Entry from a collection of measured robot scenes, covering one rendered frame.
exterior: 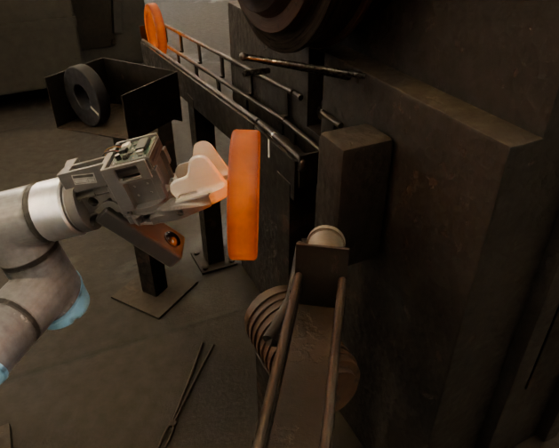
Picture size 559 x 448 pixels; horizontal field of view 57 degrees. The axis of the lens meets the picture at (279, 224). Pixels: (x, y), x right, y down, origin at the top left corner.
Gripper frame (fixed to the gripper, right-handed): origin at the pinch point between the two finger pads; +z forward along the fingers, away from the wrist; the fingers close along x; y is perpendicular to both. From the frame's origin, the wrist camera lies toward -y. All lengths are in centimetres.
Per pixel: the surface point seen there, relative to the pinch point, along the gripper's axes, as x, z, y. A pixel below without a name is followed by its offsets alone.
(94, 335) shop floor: 55, -72, -69
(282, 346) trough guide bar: -11.9, 0.6, -15.8
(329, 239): 8.8, 7.4, -17.6
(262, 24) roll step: 41.3, 3.3, 7.1
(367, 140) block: 20.7, 16.2, -9.3
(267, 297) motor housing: 14.0, -6.1, -31.0
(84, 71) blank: 73, -45, 1
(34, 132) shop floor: 203, -146, -51
